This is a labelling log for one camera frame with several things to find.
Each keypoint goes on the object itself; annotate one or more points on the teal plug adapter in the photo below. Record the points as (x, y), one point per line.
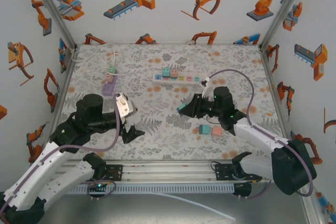
(181, 109)
(165, 73)
(205, 129)

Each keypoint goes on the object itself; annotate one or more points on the white power strip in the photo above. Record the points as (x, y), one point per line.
(183, 82)

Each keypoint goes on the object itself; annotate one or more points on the pink plug adapter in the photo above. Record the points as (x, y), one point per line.
(109, 78)
(217, 131)
(174, 74)

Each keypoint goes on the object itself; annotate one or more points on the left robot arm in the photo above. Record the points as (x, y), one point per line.
(39, 171)

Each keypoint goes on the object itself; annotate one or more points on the green plug adapter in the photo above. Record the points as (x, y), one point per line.
(111, 69)

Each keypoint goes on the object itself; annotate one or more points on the purple power strip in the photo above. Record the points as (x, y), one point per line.
(107, 90)

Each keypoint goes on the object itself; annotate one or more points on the floral table cloth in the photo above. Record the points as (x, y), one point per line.
(168, 58)

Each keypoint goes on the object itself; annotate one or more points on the circuit board with green light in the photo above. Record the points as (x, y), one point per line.
(98, 186)

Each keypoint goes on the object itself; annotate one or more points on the grey metal panel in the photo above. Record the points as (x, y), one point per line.
(131, 211)

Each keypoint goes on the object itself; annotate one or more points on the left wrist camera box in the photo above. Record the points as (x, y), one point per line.
(124, 107)

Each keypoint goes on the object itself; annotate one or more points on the aluminium side rail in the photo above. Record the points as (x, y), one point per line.
(66, 77)
(270, 77)

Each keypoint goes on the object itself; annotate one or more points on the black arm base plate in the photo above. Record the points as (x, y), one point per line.
(118, 172)
(221, 172)

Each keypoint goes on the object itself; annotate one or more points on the aluminium frame rail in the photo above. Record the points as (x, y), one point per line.
(168, 171)

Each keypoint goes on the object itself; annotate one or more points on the aluminium frame post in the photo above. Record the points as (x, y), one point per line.
(315, 211)
(286, 5)
(51, 6)

